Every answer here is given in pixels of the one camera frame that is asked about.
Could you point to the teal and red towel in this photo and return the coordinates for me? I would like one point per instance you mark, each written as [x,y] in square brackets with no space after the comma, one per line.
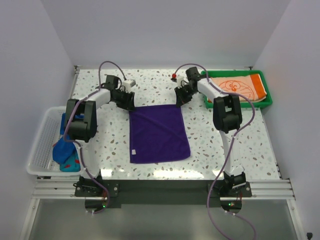
[72,164]

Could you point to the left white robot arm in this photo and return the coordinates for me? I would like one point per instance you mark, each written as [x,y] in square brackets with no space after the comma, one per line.
[81,122]

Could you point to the orange Doraemon towel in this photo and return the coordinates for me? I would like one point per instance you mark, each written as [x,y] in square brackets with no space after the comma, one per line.
[250,86]

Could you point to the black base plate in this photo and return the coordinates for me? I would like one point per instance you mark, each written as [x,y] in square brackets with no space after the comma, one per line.
[101,193]

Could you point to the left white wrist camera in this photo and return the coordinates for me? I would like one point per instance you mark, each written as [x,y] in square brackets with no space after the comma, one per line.
[127,85]

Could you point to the blue towel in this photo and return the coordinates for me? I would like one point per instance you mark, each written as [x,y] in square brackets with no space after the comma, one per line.
[62,150]

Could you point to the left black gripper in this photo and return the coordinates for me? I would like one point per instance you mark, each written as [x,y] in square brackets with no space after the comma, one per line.
[129,104]

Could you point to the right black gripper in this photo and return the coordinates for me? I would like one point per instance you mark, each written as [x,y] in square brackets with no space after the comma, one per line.
[180,98]

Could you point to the white plastic basket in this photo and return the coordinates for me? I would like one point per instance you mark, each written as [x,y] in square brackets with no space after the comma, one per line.
[40,161]

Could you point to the green plastic tray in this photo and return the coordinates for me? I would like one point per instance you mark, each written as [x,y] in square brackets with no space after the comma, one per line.
[236,73]

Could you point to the purple towel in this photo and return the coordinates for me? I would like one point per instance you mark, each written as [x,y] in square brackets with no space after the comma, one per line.
[157,135]

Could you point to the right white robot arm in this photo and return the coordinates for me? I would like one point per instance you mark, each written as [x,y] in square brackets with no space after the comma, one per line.
[227,118]

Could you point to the aluminium rail frame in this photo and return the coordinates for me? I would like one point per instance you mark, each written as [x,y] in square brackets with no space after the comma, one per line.
[62,188]

